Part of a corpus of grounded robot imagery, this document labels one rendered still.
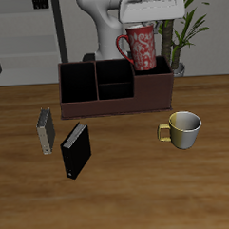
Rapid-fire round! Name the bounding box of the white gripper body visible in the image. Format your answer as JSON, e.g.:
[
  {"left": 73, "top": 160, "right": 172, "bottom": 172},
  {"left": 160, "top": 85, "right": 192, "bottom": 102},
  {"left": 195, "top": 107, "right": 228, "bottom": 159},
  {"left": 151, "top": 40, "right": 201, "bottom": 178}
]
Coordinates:
[{"left": 117, "top": 0, "right": 187, "bottom": 25}]

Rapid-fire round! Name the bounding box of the red patterned mug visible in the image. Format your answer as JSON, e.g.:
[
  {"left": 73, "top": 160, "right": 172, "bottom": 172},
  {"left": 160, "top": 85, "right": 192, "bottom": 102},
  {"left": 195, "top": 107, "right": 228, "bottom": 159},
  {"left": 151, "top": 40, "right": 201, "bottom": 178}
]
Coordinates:
[{"left": 115, "top": 23, "right": 159, "bottom": 73}]

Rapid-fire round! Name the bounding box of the dark brown desk caddy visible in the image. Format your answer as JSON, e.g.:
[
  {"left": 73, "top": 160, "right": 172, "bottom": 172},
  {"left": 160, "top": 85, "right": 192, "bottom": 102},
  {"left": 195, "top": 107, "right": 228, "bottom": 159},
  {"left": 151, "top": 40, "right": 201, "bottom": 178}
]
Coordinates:
[{"left": 56, "top": 54, "right": 178, "bottom": 121}]

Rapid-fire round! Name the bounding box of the yellow and white mug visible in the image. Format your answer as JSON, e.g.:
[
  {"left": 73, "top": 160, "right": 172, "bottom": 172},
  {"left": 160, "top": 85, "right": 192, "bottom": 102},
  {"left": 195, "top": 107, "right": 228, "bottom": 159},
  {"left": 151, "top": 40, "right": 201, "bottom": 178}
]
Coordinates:
[{"left": 155, "top": 110, "right": 205, "bottom": 152}]

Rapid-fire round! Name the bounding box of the green pot plant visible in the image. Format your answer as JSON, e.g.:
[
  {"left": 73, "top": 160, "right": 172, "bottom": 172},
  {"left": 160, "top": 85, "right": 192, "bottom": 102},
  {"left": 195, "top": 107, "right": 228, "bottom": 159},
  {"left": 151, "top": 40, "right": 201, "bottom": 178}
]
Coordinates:
[{"left": 155, "top": 0, "right": 218, "bottom": 80}]

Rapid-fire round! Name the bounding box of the black book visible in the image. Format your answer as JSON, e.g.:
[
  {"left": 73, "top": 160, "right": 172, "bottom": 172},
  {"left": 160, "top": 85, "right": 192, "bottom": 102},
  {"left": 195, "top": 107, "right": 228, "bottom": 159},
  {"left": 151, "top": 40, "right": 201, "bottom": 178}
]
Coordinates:
[{"left": 58, "top": 121, "right": 94, "bottom": 181}]

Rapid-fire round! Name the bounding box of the grey book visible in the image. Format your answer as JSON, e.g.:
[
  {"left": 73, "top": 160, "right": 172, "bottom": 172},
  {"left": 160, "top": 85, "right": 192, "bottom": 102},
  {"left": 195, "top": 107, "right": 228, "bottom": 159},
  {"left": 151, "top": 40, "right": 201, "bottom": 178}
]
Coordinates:
[{"left": 34, "top": 106, "right": 58, "bottom": 157}]

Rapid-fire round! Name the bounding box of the black vertical post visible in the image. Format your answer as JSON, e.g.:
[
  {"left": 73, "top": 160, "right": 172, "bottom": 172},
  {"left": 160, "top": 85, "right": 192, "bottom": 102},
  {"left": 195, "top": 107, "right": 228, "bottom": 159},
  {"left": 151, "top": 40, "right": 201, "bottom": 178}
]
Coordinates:
[{"left": 50, "top": 0, "right": 70, "bottom": 65}]

